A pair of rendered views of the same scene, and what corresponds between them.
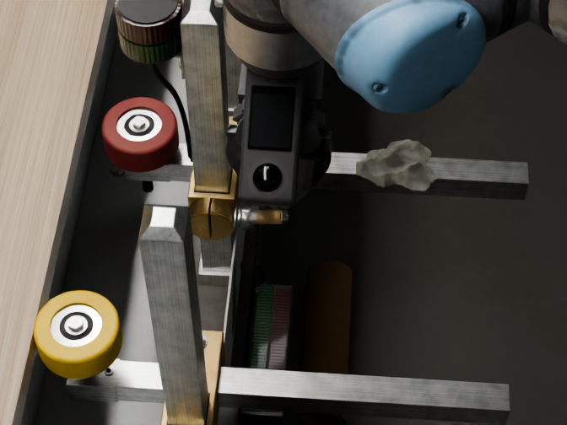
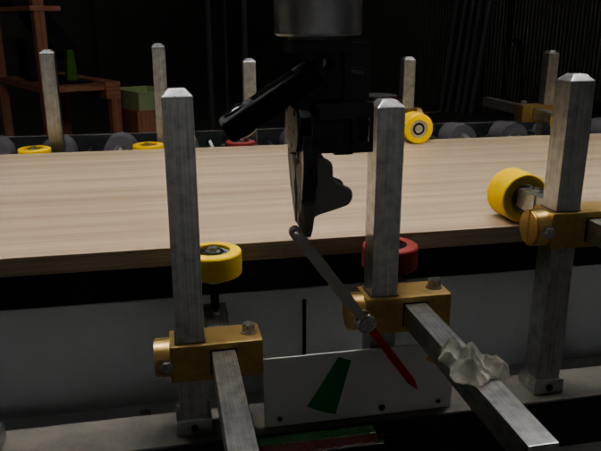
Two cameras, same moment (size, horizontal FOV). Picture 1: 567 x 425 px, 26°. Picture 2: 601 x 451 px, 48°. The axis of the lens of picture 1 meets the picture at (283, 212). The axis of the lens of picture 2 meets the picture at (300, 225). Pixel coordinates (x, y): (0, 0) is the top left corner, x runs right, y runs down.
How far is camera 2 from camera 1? 108 cm
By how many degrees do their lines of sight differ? 67
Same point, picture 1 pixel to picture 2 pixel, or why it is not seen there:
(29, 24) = (444, 215)
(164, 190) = not seen: hidden behind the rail
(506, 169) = (532, 429)
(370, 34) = not seen: outside the picture
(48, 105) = not seen: hidden behind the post
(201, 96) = (369, 182)
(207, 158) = (368, 251)
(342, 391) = (229, 403)
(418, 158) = (488, 370)
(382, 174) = (446, 351)
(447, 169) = (495, 392)
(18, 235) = (275, 234)
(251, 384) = (222, 362)
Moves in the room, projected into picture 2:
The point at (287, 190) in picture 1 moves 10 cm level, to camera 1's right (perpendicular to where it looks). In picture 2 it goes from (228, 117) to (247, 131)
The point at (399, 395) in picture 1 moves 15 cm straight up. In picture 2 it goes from (234, 432) to (230, 293)
